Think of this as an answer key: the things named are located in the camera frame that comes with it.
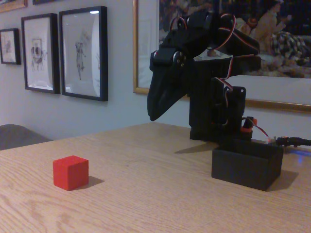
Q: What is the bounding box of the red cube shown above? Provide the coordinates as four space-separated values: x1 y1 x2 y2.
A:
52 155 89 191

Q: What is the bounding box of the black box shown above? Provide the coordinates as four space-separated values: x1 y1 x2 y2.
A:
211 139 285 192

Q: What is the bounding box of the orange black clamp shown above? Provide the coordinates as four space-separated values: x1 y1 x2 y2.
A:
240 116 259 133

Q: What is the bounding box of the small controller board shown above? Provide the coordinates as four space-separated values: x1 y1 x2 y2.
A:
252 136 278 145

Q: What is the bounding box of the red white black servo cable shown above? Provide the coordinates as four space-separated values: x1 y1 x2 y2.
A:
215 13 238 109

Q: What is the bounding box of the large black picture frame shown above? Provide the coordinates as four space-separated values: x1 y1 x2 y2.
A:
58 5 108 102

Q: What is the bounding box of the red white base cable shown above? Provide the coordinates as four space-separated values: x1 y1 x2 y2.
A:
242 116 272 143

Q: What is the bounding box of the medium black picture frame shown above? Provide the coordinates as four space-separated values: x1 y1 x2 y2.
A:
21 13 61 95

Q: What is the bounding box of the black power cable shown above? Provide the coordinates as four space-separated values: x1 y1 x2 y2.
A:
276 136 311 148

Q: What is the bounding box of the small black picture frame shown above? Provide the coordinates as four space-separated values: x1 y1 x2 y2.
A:
0 28 21 65

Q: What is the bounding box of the small gold picture frame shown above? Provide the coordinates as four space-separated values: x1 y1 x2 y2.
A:
0 0 28 13

